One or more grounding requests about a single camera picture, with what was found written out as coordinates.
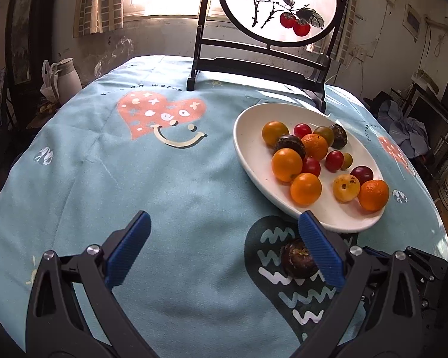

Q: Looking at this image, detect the dark water chestnut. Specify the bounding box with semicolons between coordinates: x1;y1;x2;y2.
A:
273;134;306;158
330;124;348;149
282;240;319;279

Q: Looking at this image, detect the large orange mandarin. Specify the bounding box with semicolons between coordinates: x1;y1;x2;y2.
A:
358;179;389;212

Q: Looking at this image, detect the yellow-green longan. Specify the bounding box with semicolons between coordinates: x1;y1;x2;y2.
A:
341;152;353;171

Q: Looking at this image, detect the small orange mandarin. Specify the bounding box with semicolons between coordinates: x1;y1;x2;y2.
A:
301;133;329;162

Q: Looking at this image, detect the dark red cherry tomato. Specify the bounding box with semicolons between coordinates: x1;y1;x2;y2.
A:
350;166;374;185

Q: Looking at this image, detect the yellow spotted loquat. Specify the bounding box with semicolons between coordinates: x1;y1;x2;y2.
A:
332;174;361;203

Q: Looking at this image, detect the orange tomato front middle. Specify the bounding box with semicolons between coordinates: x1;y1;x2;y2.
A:
290;173;322;205

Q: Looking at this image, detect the orange tomato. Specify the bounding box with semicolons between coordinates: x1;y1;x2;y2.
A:
290;173;322;205
261;121;289;147
271;148;303;183

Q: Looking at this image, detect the blue clothes pile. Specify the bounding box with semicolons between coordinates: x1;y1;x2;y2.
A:
377;100;430;158

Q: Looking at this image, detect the red cherry tomato right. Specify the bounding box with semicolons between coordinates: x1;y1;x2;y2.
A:
324;150;345;173

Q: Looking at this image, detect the black metal shelf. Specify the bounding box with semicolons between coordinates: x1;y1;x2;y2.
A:
404;82;448;180

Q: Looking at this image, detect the light blue patterned tablecloth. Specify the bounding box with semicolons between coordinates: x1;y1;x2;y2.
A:
0;54;448;351

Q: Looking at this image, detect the orange tomato front left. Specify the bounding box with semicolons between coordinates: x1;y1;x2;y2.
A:
271;148;303;183

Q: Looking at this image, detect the green-yellow tomato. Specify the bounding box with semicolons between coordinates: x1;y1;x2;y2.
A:
313;126;334;147

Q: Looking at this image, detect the white oval plate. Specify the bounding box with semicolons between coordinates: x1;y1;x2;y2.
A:
233;103;384;233

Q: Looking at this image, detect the red cherry tomato left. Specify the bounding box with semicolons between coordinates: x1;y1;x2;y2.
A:
293;123;312;139

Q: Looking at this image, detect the orange tomato back left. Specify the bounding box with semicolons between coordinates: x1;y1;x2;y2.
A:
261;121;289;147

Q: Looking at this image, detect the white kettle jug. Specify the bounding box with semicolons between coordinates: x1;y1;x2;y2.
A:
40;58;82;105

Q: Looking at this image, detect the black framed painted screen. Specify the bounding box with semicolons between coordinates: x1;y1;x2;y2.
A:
187;0;349;112

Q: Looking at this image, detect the brick pattern curtain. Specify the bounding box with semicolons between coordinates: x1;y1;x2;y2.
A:
73;0;124;38

